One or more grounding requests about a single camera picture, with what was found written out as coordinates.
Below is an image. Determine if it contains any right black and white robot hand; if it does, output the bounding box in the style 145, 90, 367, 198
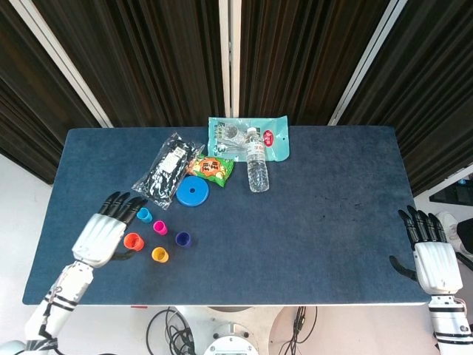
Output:
389, 205, 464, 297

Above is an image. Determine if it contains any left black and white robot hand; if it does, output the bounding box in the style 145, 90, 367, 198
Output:
71, 191, 149, 269

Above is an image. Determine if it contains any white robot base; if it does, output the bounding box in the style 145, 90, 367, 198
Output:
173, 305, 284, 355

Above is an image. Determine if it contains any orange plastic cup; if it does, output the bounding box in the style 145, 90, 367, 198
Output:
123, 232, 145, 251

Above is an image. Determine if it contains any black flat device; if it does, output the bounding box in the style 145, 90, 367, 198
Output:
428, 180, 473, 204

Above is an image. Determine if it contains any black item in clear bag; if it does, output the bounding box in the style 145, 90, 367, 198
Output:
132, 132, 205, 211

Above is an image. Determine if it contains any blue disc with hole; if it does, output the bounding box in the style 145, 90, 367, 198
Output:
176, 176, 210, 209

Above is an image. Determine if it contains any green orange snack bag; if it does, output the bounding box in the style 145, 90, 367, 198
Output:
186, 155, 235, 189

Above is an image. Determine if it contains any dark brown pleated curtain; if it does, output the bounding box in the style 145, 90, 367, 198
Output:
338, 0, 473, 197
33, 0, 226, 129
0, 0, 103, 185
239, 0, 389, 126

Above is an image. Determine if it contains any teal plastic package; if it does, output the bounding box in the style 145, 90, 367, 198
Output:
207, 115, 291, 163

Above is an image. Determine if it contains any blue felt table mat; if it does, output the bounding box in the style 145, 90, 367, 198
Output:
22, 126, 440, 306

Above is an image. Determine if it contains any clear plastic water bottle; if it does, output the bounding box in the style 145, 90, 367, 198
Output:
245, 126, 270, 193

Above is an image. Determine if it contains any black cable bundle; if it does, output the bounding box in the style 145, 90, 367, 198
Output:
146, 306, 197, 355
276, 305, 319, 355

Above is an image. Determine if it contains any white partition frame post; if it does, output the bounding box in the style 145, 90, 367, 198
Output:
218, 0, 243, 118
327, 0, 407, 126
9, 0, 114, 129

